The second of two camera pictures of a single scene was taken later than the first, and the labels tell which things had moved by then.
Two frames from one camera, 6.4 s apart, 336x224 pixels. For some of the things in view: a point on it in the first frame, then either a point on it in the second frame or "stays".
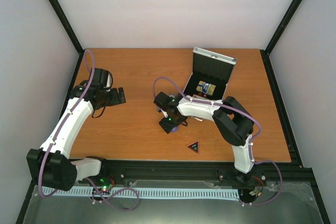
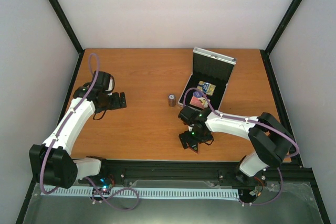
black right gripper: [167, 126] to [208, 137]
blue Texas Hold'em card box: [205, 87] stays
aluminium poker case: [211, 72] stays
